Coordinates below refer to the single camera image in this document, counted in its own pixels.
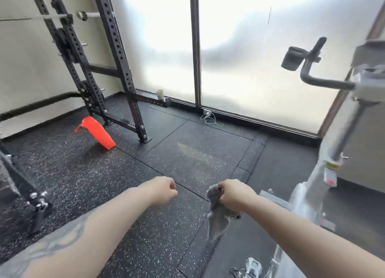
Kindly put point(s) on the person's left hand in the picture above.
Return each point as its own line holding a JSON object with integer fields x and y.
{"x": 161, "y": 190}

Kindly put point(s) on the person's right hand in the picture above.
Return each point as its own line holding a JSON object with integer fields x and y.
{"x": 235, "y": 193}

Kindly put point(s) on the person's left fingers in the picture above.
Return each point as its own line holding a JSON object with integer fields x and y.
{"x": 172, "y": 189}

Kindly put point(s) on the person's right fingers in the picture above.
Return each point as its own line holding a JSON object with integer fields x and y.
{"x": 222, "y": 190}

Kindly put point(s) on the grey cleaning cloth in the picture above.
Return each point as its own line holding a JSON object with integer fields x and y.
{"x": 217, "y": 214}

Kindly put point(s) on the person's left forearm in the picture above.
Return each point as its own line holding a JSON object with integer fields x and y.
{"x": 75, "y": 235}

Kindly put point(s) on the person's right forearm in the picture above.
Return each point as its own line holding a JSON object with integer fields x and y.
{"x": 312, "y": 241}

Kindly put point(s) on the white cup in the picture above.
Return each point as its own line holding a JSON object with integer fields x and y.
{"x": 160, "y": 94}

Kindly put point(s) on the white exercise bike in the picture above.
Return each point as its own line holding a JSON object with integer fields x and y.
{"x": 327, "y": 136}

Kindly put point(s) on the frosted glass window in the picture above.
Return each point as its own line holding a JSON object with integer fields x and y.
{"x": 240, "y": 52}

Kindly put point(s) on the black rack leg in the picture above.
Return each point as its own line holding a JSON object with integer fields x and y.
{"x": 24, "y": 190}

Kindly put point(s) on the black steel power rack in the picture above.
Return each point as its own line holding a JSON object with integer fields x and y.
{"x": 90, "y": 61}

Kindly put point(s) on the black foam pipe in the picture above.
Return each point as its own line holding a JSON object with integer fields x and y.
{"x": 39, "y": 103}

